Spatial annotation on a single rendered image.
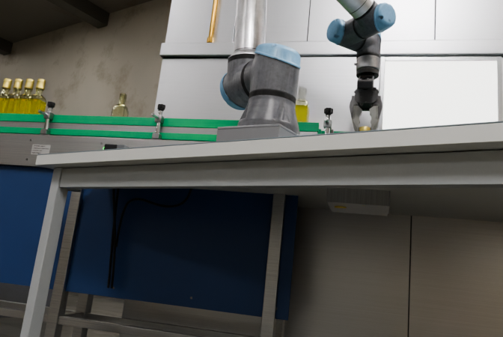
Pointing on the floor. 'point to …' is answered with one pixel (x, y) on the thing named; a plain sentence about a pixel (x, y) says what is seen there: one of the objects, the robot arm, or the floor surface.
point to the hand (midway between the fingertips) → (364, 130)
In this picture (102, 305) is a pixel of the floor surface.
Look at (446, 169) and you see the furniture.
